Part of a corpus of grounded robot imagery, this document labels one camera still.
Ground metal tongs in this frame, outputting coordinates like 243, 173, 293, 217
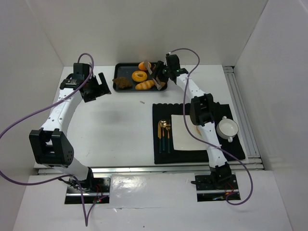
144, 60, 162, 90

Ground orange bun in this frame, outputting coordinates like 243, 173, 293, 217
138, 62, 152, 71

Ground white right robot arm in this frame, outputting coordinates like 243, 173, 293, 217
152, 53, 231, 185

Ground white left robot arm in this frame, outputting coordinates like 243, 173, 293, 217
29, 63, 111, 189

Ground striped orange bread roll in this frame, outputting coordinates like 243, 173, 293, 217
135, 80, 155, 90

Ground round tan bun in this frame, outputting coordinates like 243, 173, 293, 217
156, 78, 166, 89

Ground brown croissant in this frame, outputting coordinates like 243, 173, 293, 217
113, 77, 132, 89

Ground black baking tray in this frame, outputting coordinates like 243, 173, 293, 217
113, 63, 159, 93

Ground white square plate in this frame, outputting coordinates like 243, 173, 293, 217
171, 115, 207, 151

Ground white cup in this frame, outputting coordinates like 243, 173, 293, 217
216, 116, 239, 143

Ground black placemat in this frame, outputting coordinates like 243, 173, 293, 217
152, 103, 246, 164

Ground gold spoon green handle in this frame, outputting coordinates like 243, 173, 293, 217
160, 120, 167, 151

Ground gold knife green handle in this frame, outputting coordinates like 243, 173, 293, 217
157, 121, 162, 154

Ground gold fork green handle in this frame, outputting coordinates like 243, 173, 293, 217
166, 120, 171, 153

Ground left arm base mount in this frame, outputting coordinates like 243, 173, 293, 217
61, 177, 111, 205

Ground aluminium rail front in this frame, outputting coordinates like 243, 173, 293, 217
38, 159, 264, 175

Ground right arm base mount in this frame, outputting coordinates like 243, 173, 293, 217
191, 174, 241, 202

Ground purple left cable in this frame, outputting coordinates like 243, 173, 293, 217
0, 52, 102, 227

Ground purple cable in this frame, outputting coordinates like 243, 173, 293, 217
0, 52, 102, 227
167, 48, 253, 205

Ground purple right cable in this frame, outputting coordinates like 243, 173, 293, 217
167, 48, 253, 205

